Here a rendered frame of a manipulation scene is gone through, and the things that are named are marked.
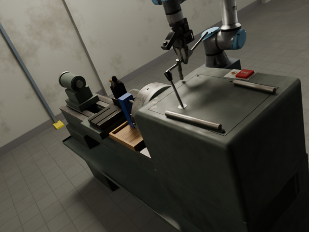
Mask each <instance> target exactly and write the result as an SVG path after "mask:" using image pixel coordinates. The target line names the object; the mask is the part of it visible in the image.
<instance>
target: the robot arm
mask: <svg viewBox="0 0 309 232"><path fill-rule="evenodd" d="M185 1H186V0H152V2H153V3H154V4H155V5H163V7H164V10H165V14H166V18H167V21H168V23H169V26H170V27H172V28H171V30H170V31H169V33H168V35H167V37H166V38H165V40H164V41H163V43H162V45H161V48H162V49H163V50H170V48H171V47H172V46H173V49H174V51H175V53H176V55H177V56H178V57H179V59H180V60H182V59H184V61H183V63H184V64H188V60H189V57H190V56H191V55H192V53H193V50H189V48H188V45H187V44H189V43H190V42H192V41H194V40H195V39H194V35H193V31H192V29H189V25H188V21H187V18H186V17H185V18H183V13H182V9H181V6H180V4H181V3H183V2H185ZM220 6H221V14H222V22H223V25H222V27H221V30H220V28H219V27H213V28H210V29H208V30H206V31H204V32H203V33H202V35H201V37H202V36H203V35H204V34H205V33H206V32H208V34H207V35H206V36H205V38H204V39H203V40H202V42H203V46H204V50H205V54H206V62H205V66H206V67H209V68H222V67H225V66H226V65H228V64H229V58H228V57H227V55H226V53H225V51H224V50H239V49H241V48H242V47H243V46H244V44H245V41H246V31H245V30H244V29H242V28H241V24H240V23H238V17H237V7H236V0H220ZM191 33H192V35H193V38H192V35H191Z"/></svg>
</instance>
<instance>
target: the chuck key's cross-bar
mask: <svg viewBox="0 0 309 232"><path fill-rule="evenodd" d="M207 34H208V32H206V33H205V34H204V35H203V36H202V37H201V38H200V40H199V41H198V42H197V43H196V44H195V46H194V47H193V48H192V50H194V49H195V48H196V47H197V46H198V45H199V44H200V42H201V41H202V40H203V39H204V38H205V36H206V35H207ZM183 61H184V59H182V60H181V61H180V62H181V63H182V62H183ZM177 66H178V64H175V65H174V66H172V67H171V68H170V69H168V70H170V71H171V70H172V69H174V68H175V67H177Z"/></svg>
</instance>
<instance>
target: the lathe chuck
mask: <svg viewBox="0 0 309 232"><path fill-rule="evenodd" d="M162 85H165V84H163V83H158V82H154V83H150V84H148V85H146V86H145V87H143V88H142V89H141V90H140V91H139V93H138V94H137V95H136V97H135V99H134V101H133V104H132V118H133V117H134V114H135V112H136V111H137V110H138V109H139V108H141V107H142V106H143V104H144V102H145V100H146V98H147V96H148V95H149V94H150V93H151V92H152V91H153V90H154V89H155V88H157V87H159V86H162ZM148 87H150V89H149V90H148V91H145V89H146V88H148ZM135 123H136V122H135ZM135 123H134V124H133V125H134V127H135V128H136V130H137V131H138V132H140V131H139V128H138V126H137V124H136V125H135Z"/></svg>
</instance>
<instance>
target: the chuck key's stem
mask: <svg viewBox="0 0 309 232"><path fill-rule="evenodd" d="M176 63H177V64H178V66H177V70H178V72H179V77H180V80H183V79H184V78H183V74H182V66H181V62H180V59H176Z"/></svg>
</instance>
